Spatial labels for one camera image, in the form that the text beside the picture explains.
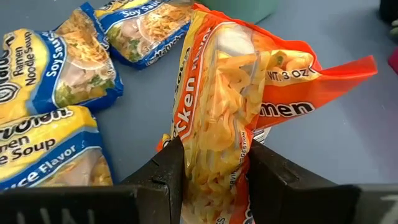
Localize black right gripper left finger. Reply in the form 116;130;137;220
0;138;186;224

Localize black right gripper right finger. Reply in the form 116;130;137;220
248;139;398;224

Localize blue soy sauce ramen pack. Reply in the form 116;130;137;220
0;105;114;190
0;7;124;125
79;0;195;71

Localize orange chicken ramen pack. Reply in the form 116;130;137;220
157;2;379;224

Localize pink plastic bin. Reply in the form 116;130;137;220
387;46;398;75

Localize teal plastic bin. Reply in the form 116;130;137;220
198;0;279;24

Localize small potted succulent plant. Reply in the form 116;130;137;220
379;0;398;40

